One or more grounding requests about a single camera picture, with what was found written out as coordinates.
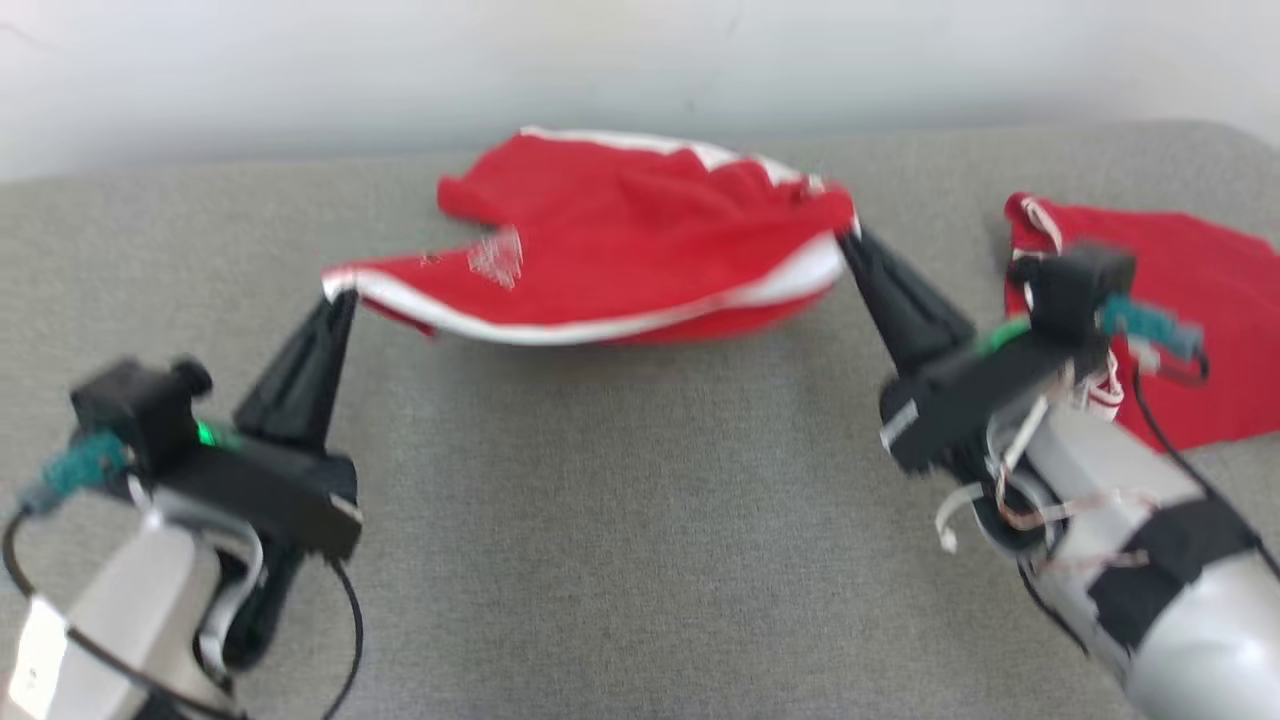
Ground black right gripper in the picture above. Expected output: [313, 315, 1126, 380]
[838, 228, 1101, 476]

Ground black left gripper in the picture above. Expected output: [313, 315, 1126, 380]
[150, 292, 363, 561]

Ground red Bulls 23 shorts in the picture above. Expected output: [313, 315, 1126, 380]
[320, 125, 859, 348]

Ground red Bulls 23 jersey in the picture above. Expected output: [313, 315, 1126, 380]
[1003, 192, 1280, 453]

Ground thin white wire bundle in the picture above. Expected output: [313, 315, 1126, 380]
[935, 390, 1151, 573]

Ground right arm cable teal plug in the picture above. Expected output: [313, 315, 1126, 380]
[1098, 295, 1280, 581]

